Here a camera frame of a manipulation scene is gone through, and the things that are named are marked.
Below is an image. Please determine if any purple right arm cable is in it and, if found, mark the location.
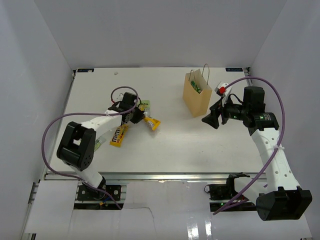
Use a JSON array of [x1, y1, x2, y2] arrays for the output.
[[212, 76, 286, 216]]

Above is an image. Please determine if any blue table label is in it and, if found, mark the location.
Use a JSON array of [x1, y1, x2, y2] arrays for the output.
[[225, 67, 243, 72], [76, 68, 95, 73]]

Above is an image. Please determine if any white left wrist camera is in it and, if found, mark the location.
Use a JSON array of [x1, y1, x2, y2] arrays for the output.
[[110, 92, 124, 105]]

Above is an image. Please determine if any yellow m&m's candy bag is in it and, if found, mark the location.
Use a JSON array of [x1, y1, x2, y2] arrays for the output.
[[109, 124, 129, 148]]

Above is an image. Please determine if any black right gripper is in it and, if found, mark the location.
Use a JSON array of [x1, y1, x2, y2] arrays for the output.
[[202, 94, 250, 129]]

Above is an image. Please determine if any green snack packet centre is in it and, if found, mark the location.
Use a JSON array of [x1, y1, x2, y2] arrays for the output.
[[138, 99, 151, 112]]

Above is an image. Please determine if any left blue table label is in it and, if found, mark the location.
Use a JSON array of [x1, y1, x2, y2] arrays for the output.
[[76, 68, 95, 73]]

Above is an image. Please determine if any aluminium front rail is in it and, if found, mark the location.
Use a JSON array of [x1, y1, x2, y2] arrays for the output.
[[44, 172, 267, 182]]

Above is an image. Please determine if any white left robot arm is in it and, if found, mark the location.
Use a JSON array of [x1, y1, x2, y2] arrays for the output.
[[56, 92, 144, 200]]

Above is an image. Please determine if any right blue table label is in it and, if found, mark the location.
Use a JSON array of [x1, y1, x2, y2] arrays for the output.
[[225, 67, 243, 72]]

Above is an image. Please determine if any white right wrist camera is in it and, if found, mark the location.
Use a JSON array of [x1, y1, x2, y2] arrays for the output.
[[214, 81, 232, 106]]

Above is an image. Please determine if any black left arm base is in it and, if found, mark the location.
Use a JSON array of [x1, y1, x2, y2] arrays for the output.
[[76, 184, 122, 201]]

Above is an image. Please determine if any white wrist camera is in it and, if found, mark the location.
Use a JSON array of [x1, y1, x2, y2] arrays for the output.
[[214, 81, 232, 106], [110, 92, 124, 105]]

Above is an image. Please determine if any green yellow chip bag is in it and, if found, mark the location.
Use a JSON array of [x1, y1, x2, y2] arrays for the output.
[[190, 80, 202, 94]]

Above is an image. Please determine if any brown paper bag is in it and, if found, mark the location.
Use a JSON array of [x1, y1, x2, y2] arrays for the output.
[[182, 63, 213, 118]]

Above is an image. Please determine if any green snack packet left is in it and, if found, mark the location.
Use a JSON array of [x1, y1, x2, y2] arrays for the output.
[[94, 136, 106, 151]]

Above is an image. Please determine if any green snack packet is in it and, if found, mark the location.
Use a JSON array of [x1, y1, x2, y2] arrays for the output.
[[138, 99, 151, 112], [94, 136, 106, 151]]

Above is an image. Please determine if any yellow snack bar wrapper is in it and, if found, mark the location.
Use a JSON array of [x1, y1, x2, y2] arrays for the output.
[[143, 116, 161, 131]]

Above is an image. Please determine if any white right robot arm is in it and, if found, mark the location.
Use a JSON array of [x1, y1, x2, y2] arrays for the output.
[[202, 83, 312, 221]]

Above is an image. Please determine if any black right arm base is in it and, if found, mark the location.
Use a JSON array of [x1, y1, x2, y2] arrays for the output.
[[203, 172, 250, 200]]

